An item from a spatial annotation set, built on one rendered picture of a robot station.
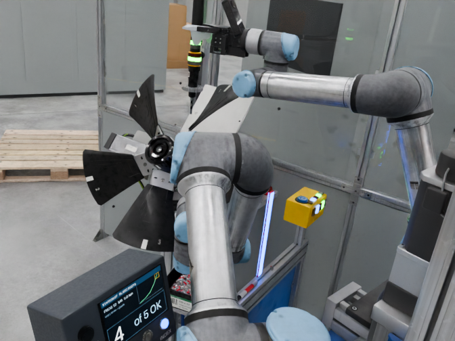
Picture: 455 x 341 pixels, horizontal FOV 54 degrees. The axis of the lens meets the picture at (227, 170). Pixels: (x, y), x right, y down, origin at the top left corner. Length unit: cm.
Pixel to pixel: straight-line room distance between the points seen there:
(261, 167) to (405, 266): 35
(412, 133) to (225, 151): 52
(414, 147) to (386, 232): 95
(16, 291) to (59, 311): 214
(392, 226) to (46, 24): 562
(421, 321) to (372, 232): 135
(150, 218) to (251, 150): 71
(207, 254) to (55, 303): 29
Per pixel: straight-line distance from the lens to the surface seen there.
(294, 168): 221
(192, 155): 94
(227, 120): 191
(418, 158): 126
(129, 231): 160
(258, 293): 160
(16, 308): 289
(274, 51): 138
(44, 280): 306
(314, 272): 240
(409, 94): 115
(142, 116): 185
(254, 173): 99
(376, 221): 215
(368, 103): 113
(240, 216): 114
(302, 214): 169
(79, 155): 450
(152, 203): 161
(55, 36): 687
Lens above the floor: 181
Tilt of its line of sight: 23 degrees down
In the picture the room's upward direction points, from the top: 6 degrees clockwise
